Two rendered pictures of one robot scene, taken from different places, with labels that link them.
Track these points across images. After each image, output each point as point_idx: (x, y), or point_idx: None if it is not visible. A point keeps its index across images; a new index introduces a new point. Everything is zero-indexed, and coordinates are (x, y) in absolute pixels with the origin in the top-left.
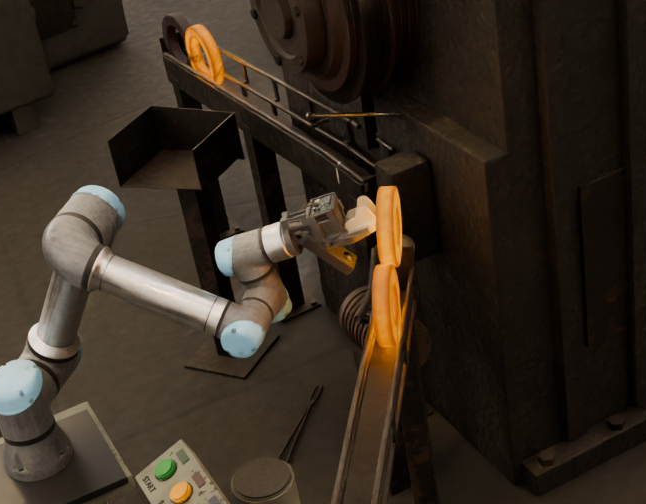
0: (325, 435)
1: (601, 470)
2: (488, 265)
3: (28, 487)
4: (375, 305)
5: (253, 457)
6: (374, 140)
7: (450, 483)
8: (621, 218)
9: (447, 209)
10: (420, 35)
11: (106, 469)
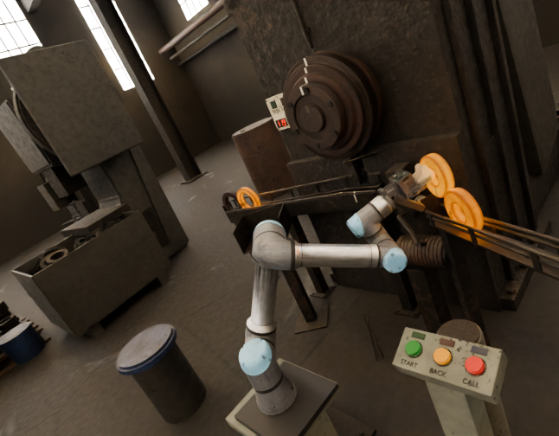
0: (387, 332)
1: (530, 288)
2: None
3: (283, 416)
4: (469, 205)
5: (361, 356)
6: (361, 180)
7: None
8: (499, 160)
9: None
10: (383, 106)
11: (321, 385)
